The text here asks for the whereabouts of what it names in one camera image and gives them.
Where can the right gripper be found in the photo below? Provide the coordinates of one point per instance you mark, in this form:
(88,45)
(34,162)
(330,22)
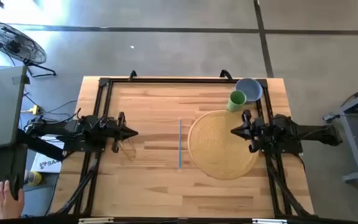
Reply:
(255,130)

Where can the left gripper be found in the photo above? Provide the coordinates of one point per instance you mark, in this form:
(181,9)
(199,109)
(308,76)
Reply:
(113,130)

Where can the gold metal chopstick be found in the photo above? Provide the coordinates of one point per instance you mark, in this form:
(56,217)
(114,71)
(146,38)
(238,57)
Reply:
(126,152)

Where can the green plastic cup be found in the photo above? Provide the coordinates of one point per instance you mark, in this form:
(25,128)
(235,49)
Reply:
(236,100)

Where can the blue plastic bowl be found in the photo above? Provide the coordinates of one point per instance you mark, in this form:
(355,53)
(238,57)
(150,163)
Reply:
(250,88)

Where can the blue drinking straw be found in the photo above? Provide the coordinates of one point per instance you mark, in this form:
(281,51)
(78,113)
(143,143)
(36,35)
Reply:
(180,143)

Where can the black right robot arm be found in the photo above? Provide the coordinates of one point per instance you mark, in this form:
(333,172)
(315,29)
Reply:
(306,132)

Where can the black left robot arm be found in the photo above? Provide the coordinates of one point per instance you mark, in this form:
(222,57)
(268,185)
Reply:
(61,129)

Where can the round woven straw placemat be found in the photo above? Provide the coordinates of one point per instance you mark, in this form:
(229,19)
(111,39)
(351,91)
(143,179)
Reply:
(216,149)

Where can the white cardboard box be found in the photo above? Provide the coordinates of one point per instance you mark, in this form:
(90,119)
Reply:
(47,161)

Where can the silver aluminium bar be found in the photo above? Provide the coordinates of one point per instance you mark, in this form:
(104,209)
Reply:
(269,221)
(95,220)

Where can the yellow power plug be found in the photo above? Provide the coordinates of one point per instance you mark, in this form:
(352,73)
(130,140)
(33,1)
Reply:
(35,109)

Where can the person's yellow shoe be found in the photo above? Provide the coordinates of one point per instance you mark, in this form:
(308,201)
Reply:
(33,178)

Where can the grey metal cart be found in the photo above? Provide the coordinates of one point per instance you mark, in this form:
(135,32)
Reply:
(353,133)

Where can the black handheld device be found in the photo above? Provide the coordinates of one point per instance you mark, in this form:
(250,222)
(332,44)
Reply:
(14,186)

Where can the person's hand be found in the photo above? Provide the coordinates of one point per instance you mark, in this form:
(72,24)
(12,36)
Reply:
(6,203)

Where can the black floor fan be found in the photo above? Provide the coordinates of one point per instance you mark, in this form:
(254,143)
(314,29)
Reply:
(12,42)

